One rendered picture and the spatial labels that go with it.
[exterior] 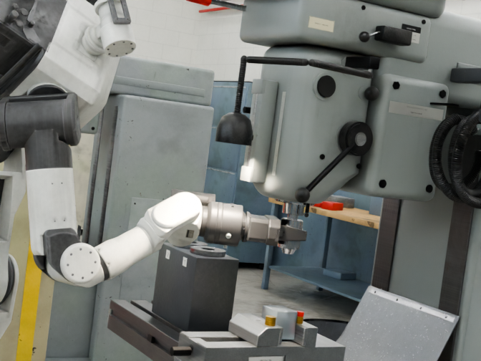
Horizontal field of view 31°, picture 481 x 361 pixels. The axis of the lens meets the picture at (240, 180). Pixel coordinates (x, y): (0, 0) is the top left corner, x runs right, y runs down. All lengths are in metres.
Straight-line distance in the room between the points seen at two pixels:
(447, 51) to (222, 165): 7.50
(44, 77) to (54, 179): 0.22
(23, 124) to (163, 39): 9.93
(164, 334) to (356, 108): 0.73
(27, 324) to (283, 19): 2.08
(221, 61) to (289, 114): 9.38
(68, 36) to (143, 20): 9.66
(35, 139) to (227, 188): 7.55
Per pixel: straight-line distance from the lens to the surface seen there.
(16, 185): 2.10
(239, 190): 9.08
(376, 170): 1.79
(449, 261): 1.98
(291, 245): 1.81
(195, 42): 11.78
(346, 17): 1.73
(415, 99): 1.84
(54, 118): 1.67
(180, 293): 2.14
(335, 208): 7.61
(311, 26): 1.68
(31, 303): 3.46
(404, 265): 2.10
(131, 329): 2.26
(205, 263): 2.08
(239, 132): 1.65
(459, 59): 1.94
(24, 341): 3.50
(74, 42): 1.82
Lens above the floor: 1.43
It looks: 3 degrees down
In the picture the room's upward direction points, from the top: 7 degrees clockwise
